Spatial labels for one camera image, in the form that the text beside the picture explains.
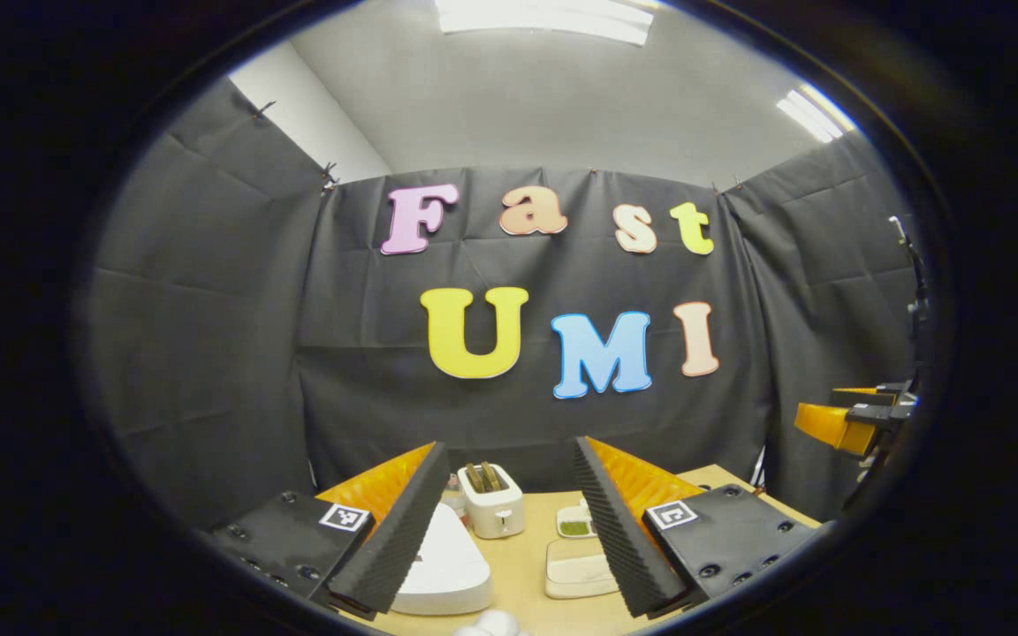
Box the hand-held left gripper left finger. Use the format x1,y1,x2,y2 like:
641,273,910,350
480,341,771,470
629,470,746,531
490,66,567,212
209,442,451,619

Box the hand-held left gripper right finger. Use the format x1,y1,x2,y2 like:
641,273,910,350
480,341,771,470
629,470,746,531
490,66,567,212
573,436,824,619

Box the clear box of white rice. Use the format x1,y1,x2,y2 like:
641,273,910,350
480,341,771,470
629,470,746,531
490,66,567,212
544,537,620,600

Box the white rice cooker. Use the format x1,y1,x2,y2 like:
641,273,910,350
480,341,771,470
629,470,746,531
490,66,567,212
390,502,494,617

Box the white divided bean dish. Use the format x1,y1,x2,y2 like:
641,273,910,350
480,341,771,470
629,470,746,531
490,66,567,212
556,499,598,540

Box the clear plastic water bottle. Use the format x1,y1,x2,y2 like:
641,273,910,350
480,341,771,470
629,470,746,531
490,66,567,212
440,473,470,529

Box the white toaster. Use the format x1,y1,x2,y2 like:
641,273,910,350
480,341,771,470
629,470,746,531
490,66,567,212
458,463,526,540

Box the small ceiling light panel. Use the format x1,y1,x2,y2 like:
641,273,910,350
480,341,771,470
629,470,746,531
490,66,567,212
776,84,855,144

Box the black backdrop cloth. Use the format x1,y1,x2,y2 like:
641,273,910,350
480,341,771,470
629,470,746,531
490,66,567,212
85,79,921,531

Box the large ceiling light panel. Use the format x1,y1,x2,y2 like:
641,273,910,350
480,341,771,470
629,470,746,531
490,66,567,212
436,0,656,47

